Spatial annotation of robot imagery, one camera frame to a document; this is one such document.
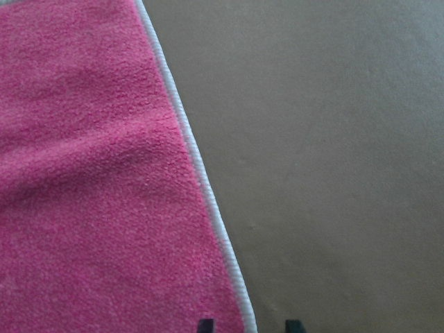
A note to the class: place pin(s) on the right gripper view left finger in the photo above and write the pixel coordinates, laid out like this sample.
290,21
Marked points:
205,325

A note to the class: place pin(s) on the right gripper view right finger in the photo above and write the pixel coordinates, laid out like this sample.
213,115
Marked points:
294,326

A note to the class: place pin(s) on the pink towel with white trim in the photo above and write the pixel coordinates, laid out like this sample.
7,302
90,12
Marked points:
108,220

